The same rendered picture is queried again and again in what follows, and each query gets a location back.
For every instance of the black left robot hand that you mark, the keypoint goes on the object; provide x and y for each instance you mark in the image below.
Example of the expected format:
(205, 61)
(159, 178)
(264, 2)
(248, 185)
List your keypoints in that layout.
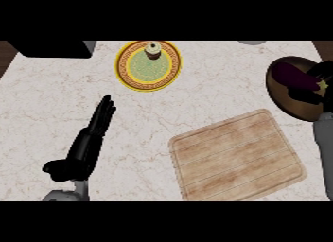
(87, 143)

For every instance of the purple eggplant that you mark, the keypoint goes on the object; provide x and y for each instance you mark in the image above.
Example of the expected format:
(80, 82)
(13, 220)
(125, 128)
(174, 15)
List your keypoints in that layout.
(295, 77)

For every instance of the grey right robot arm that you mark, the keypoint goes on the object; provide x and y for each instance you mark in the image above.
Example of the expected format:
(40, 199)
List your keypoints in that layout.
(332, 157)

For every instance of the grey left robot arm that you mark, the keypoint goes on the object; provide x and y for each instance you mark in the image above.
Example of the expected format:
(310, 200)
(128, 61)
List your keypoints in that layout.
(72, 193)

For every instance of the brown round pan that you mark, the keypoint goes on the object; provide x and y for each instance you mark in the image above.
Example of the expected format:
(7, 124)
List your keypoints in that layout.
(294, 100)

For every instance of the wooden cutting board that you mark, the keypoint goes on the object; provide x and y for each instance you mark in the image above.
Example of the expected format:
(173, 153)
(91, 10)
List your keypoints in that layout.
(238, 156)

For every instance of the grey round object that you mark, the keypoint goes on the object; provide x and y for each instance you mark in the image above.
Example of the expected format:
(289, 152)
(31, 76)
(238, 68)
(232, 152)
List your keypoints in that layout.
(252, 42)

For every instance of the yellow patterned plate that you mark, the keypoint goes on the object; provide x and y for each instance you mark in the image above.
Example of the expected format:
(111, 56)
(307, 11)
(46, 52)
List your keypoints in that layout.
(149, 66)

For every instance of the black appliance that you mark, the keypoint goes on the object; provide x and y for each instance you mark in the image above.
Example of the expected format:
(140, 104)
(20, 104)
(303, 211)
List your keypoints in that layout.
(53, 48)

